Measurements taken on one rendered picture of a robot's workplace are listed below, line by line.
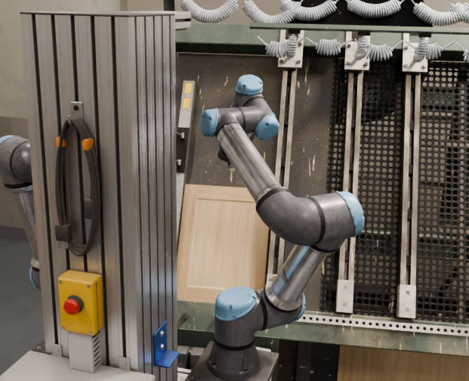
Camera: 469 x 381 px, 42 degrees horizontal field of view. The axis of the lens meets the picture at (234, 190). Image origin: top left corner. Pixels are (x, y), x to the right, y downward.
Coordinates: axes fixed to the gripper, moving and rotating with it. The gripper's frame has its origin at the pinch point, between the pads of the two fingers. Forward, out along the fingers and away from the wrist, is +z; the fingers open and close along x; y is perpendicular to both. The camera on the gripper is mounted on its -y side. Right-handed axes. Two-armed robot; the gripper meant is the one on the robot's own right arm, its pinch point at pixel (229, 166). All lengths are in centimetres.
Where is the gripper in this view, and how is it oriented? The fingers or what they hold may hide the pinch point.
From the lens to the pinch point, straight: 202.7
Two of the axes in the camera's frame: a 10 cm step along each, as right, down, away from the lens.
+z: -1.5, 6.3, 7.6
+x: -8.6, -4.7, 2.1
